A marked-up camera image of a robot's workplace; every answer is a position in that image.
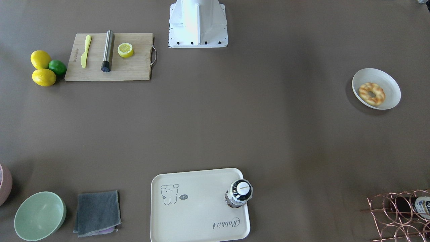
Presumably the white plate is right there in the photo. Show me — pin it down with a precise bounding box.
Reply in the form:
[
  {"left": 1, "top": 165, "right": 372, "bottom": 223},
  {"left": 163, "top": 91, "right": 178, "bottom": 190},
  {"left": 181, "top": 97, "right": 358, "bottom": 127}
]
[{"left": 351, "top": 68, "right": 402, "bottom": 110}]

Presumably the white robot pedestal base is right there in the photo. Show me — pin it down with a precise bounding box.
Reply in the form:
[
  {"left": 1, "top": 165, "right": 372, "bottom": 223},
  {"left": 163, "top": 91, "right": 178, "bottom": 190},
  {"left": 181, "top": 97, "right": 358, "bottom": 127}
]
[{"left": 168, "top": 0, "right": 229, "bottom": 48}]

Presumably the grey folded cloth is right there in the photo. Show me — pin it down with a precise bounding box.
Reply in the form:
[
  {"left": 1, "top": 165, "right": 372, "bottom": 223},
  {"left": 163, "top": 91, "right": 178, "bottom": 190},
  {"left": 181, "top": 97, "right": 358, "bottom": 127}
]
[{"left": 73, "top": 190, "right": 121, "bottom": 238}]

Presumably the yellow lemon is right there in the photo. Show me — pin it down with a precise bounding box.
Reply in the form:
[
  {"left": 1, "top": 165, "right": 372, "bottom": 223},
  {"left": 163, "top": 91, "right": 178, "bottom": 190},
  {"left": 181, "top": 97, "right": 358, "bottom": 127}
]
[
  {"left": 32, "top": 69, "right": 56, "bottom": 87},
  {"left": 30, "top": 50, "right": 52, "bottom": 70}
]

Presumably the half lemon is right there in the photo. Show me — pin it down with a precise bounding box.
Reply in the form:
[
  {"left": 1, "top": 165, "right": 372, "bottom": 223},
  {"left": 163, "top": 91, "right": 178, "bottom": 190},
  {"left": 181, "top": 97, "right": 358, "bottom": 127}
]
[{"left": 117, "top": 43, "right": 134, "bottom": 58}]

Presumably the steel cylinder muddler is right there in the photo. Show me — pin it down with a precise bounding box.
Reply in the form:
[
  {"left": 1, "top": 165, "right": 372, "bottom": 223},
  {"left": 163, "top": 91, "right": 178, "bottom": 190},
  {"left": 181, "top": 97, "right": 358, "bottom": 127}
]
[{"left": 101, "top": 30, "right": 114, "bottom": 73}]

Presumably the yellow lemon upper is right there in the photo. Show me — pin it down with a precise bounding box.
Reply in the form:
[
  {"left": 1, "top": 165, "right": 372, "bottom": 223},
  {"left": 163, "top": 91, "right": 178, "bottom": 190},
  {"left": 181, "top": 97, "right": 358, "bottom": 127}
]
[{"left": 30, "top": 50, "right": 52, "bottom": 70}]

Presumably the green lime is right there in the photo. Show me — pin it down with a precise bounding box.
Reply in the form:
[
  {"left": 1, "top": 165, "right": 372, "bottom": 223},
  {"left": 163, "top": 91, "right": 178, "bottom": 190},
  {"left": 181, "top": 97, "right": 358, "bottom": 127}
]
[{"left": 48, "top": 59, "right": 67, "bottom": 76}]

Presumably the cream rabbit tray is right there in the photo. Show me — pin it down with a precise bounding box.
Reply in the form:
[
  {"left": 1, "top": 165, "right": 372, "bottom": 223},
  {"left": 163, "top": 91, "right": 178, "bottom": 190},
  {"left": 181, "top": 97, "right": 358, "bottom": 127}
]
[{"left": 150, "top": 167, "right": 251, "bottom": 242}]

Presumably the pink bowl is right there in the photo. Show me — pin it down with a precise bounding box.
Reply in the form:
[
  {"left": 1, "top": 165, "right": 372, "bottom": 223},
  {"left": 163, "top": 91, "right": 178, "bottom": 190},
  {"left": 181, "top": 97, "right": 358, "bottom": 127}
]
[{"left": 0, "top": 164, "right": 13, "bottom": 206}]

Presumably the yellow plastic knife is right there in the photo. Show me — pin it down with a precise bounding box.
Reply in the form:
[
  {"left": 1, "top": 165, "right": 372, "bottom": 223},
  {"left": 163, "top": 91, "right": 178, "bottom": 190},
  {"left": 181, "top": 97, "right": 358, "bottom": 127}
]
[{"left": 80, "top": 35, "right": 92, "bottom": 69}]

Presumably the yellow lemon lower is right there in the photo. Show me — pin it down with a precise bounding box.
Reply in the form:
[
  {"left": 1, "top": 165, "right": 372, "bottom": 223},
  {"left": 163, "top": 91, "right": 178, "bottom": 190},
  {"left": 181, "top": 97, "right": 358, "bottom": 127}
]
[{"left": 32, "top": 69, "right": 56, "bottom": 87}]

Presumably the mint green bowl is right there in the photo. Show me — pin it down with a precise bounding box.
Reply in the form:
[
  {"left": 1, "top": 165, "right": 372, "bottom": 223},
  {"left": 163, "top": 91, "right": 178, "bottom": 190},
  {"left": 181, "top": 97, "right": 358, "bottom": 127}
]
[{"left": 14, "top": 191, "right": 67, "bottom": 241}]

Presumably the wooden cutting board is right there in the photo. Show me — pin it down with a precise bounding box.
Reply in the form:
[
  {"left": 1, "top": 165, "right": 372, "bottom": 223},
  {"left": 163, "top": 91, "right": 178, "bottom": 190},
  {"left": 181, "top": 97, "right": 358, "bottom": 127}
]
[{"left": 65, "top": 33, "right": 156, "bottom": 82}]

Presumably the copper wire bottle rack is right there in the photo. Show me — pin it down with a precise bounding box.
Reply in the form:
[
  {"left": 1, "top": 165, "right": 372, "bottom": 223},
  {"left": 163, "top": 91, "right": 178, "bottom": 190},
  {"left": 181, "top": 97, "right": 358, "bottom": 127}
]
[{"left": 367, "top": 189, "right": 430, "bottom": 242}]

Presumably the twisted ring donut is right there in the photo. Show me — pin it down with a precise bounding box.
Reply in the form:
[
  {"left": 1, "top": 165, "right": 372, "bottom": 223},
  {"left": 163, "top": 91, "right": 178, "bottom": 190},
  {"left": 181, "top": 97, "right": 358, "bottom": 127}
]
[{"left": 359, "top": 82, "right": 386, "bottom": 106}]

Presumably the bottle in rack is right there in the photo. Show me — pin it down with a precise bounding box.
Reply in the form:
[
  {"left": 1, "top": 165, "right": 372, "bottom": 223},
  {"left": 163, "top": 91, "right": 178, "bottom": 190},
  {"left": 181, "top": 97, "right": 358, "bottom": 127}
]
[{"left": 389, "top": 196, "right": 430, "bottom": 221}]

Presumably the dark tea bottle on tray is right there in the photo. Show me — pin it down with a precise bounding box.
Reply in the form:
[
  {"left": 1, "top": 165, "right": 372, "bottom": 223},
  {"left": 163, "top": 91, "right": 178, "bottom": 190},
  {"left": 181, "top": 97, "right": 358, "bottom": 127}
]
[{"left": 224, "top": 179, "right": 253, "bottom": 208}]

